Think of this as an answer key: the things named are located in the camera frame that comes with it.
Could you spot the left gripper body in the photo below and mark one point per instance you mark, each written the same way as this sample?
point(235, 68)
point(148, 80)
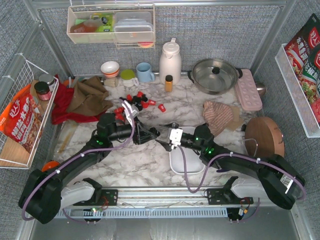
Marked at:
point(137, 133)

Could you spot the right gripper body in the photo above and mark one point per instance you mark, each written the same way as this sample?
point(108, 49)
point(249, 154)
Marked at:
point(172, 142)

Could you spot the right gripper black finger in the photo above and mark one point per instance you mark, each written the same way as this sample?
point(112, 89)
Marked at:
point(166, 145)
point(166, 125)

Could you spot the black capsule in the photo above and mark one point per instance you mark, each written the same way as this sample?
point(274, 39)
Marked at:
point(154, 131)

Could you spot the white storage tray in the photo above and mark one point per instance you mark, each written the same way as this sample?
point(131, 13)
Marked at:
point(193, 164)

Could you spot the striped pink cloth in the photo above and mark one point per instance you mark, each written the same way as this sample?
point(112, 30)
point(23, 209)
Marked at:
point(220, 116)

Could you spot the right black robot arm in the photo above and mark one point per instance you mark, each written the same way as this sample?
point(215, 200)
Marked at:
point(282, 184)

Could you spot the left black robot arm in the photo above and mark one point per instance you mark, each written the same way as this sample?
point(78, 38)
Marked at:
point(72, 165)

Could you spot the pile of capsules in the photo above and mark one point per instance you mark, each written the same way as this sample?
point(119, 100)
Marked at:
point(137, 102)

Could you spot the lone red capsule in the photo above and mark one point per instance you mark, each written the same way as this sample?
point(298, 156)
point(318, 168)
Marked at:
point(162, 108)

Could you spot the orange spice bottle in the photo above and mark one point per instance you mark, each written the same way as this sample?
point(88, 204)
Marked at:
point(168, 85)

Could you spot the blue mug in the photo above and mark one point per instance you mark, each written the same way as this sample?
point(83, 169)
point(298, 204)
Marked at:
point(144, 73)

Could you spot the small glass cup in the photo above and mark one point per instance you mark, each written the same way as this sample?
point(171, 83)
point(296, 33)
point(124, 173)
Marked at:
point(111, 82)

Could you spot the green lid cup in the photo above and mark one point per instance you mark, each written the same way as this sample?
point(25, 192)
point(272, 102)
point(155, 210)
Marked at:
point(129, 78)

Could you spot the steel pot with lid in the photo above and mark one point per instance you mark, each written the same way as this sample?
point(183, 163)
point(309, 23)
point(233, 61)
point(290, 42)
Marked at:
point(214, 76)

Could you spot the brown cloth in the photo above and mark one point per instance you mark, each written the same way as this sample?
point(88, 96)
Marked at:
point(89, 98)

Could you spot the white thermos jug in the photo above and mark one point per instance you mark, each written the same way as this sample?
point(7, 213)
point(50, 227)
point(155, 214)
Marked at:
point(170, 62)

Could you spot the white orange bowl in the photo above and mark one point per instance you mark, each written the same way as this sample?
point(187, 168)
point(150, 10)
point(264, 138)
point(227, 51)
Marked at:
point(110, 69)

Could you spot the pink egg tray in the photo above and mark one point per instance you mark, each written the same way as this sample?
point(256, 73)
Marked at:
point(246, 91)

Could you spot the red cloth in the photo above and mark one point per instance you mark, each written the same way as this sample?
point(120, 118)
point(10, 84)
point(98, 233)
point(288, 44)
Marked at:
point(62, 100)

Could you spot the round wooden board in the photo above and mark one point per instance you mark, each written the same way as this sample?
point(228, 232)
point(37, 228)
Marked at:
point(263, 138)

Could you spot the orange ball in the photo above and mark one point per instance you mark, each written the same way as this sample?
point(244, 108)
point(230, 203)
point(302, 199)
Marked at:
point(51, 165)

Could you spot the clear plastic containers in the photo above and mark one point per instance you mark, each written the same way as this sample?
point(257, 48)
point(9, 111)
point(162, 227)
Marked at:
point(133, 26)

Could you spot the red jar black lid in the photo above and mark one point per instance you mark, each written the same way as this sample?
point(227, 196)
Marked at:
point(42, 90)

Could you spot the green label bottle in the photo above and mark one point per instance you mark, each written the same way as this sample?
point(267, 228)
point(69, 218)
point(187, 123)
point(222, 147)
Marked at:
point(107, 22)

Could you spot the red snack bag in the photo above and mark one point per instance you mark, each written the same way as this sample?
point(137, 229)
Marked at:
point(19, 120)

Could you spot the red seasoning packets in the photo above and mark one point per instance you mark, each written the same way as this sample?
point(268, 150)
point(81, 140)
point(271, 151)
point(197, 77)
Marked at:
point(303, 52)

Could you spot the metal base rail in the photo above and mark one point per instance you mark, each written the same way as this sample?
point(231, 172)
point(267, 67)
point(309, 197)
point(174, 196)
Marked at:
point(170, 202)

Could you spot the cream wall shelf basket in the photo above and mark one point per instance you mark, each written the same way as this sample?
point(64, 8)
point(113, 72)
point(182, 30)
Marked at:
point(81, 29)

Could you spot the white wire basket left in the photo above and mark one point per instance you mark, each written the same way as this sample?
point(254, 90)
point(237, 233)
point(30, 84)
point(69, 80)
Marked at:
point(12, 154)

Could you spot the white wire basket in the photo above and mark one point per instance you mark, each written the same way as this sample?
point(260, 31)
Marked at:
point(300, 102)
point(12, 154)

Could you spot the white wire basket right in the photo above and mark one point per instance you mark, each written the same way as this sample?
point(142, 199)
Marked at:
point(300, 102)

